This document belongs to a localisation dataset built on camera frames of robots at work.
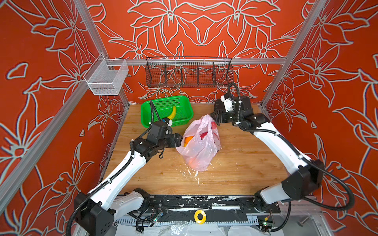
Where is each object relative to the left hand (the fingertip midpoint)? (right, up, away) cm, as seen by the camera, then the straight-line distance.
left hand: (177, 136), depth 76 cm
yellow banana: (-5, +13, +34) cm, 37 cm away
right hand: (+19, +12, +1) cm, 23 cm away
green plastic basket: (+3, +14, +38) cm, 41 cm away
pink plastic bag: (+13, -3, -3) cm, 13 cm away
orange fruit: (+5, -4, +11) cm, 13 cm away
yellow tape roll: (+13, -38, -7) cm, 41 cm away
